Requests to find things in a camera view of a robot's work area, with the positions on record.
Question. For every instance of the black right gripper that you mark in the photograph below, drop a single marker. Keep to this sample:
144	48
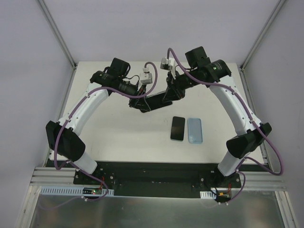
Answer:
175	90

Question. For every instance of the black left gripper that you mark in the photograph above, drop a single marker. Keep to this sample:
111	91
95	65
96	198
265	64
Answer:
137	101

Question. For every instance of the light blue phone case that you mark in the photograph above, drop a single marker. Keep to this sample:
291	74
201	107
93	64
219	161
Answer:
195	135

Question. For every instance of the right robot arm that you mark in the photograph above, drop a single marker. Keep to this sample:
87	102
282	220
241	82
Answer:
218	78

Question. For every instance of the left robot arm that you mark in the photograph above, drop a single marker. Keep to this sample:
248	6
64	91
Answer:
64	135

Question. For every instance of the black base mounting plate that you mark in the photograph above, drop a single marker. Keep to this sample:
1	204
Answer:
165	180

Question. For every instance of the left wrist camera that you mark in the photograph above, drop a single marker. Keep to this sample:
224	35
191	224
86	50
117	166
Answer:
145	77

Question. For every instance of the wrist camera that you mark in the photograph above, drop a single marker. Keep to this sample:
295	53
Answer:
167	63
145	77

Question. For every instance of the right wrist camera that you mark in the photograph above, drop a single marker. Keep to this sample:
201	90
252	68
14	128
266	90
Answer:
167	63

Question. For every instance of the right white cable duct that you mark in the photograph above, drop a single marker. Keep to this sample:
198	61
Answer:
207	195

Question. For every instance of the white cable duct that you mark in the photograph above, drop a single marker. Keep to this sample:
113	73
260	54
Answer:
76	191
207	195

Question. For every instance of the right aluminium extrusion rail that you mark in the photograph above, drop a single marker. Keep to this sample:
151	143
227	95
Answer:
264	181

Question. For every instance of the aluminium extrusion rail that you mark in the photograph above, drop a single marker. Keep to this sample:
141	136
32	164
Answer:
49	175
264	181

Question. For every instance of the left white cable duct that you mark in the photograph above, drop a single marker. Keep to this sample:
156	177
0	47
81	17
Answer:
76	191

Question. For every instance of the right aluminium frame post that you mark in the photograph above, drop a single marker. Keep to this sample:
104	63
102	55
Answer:
266	27

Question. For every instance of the aluminium frame post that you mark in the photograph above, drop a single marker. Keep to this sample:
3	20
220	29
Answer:
266	27
55	30

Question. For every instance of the left aluminium frame post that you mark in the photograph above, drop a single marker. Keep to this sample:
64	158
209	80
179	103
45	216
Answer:
55	30

